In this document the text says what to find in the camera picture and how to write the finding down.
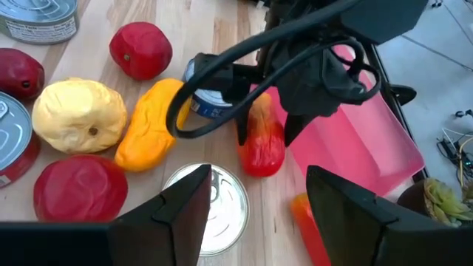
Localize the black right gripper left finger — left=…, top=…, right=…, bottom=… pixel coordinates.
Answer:
left=109, top=164, right=214, bottom=266

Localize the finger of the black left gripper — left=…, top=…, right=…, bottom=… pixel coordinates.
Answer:
left=283, top=112, right=310, bottom=148
left=236, top=105, right=253, bottom=147

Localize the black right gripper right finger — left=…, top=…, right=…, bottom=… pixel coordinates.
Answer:
left=305, top=165, right=409, bottom=266

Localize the red-orange elongated fruit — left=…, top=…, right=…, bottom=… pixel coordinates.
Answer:
left=290, top=191, right=333, bottom=266
left=236, top=92, right=287, bottom=178

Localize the blue-labelled tin can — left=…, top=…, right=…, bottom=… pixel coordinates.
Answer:
left=183, top=57, right=237, bottom=120

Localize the orange-yellow mango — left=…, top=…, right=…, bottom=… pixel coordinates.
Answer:
left=113, top=77, right=193, bottom=174

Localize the dark red pomegranate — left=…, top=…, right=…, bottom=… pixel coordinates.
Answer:
left=0, top=47, right=46, bottom=101

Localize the pink plastic tray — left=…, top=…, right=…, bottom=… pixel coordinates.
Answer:
left=249, top=44, right=426, bottom=199

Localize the silver tin can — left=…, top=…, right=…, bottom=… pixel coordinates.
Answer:
left=0, top=0, right=81, bottom=46
left=162, top=162, right=251, bottom=258

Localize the potted succulent plant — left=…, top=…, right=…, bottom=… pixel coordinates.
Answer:
left=397, top=177, right=473, bottom=228

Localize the red round fruit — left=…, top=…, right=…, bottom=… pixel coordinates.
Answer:
left=33, top=154, right=129, bottom=223
left=109, top=21, right=174, bottom=81

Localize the pale yellow lumpy fruit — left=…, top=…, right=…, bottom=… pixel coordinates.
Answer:
left=31, top=77, right=129, bottom=155

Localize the red-labelled tin can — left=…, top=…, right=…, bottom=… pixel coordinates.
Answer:
left=0, top=91, right=42, bottom=189

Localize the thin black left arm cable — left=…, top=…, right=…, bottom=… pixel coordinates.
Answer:
left=320, top=36, right=382, bottom=106

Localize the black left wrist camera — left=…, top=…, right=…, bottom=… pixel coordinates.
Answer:
left=338, top=0, right=430, bottom=46

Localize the floor cable bundle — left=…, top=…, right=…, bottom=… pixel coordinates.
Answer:
left=435, top=109, right=473, bottom=189

